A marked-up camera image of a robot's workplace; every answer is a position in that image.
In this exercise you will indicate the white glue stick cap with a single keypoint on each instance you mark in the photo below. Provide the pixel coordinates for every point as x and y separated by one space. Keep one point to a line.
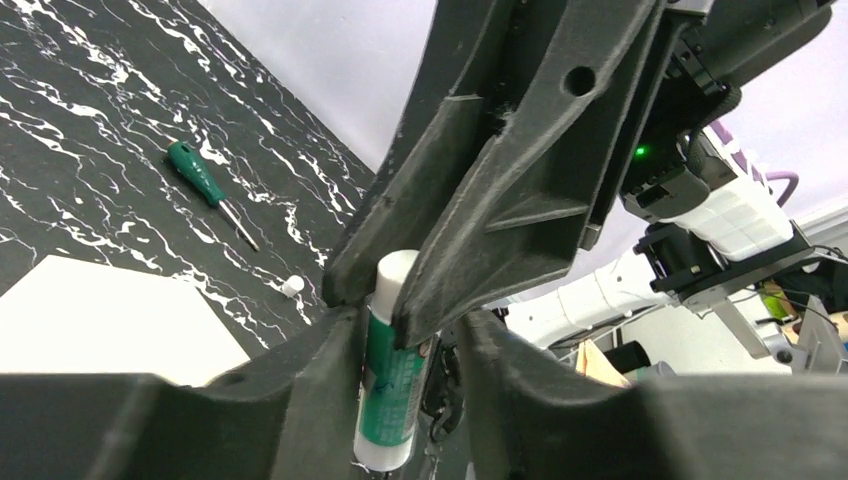
292 286

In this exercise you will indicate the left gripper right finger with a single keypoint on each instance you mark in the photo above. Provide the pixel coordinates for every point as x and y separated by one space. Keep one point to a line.
531 417

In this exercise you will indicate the white envelope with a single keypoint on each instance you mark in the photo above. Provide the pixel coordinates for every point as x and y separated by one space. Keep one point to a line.
71 316

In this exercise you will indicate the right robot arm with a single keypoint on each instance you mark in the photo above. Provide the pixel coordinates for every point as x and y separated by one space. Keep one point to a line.
529 119

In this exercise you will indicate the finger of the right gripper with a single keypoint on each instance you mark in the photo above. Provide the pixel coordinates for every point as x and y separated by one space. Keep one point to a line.
477 63
522 211

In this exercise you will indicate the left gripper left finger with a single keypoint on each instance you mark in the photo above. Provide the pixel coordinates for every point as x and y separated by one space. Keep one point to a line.
288 414

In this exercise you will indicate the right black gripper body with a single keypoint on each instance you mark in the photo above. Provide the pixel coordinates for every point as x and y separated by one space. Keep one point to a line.
705 52

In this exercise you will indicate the green handled screwdriver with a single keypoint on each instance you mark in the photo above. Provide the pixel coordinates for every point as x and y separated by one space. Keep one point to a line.
192 167

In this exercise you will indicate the white green glue stick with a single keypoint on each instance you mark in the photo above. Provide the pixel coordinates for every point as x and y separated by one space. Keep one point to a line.
393 378

